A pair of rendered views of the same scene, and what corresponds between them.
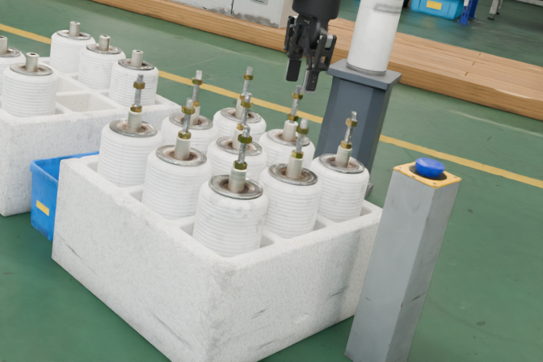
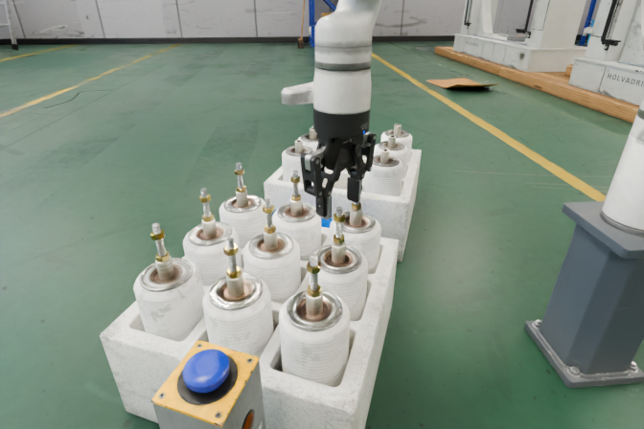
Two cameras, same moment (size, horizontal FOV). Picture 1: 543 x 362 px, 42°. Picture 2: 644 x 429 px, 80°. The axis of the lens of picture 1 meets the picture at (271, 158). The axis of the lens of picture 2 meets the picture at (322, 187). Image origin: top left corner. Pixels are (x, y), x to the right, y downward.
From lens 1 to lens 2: 1.06 m
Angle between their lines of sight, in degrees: 62
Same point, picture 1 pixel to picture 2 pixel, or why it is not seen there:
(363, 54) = (613, 199)
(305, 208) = (213, 328)
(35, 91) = (287, 165)
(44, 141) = (287, 198)
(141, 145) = (224, 216)
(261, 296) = (152, 378)
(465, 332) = not seen: outside the picture
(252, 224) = (146, 311)
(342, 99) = (575, 248)
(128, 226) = not seen: hidden behind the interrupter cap
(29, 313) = not seen: hidden behind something
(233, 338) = (138, 394)
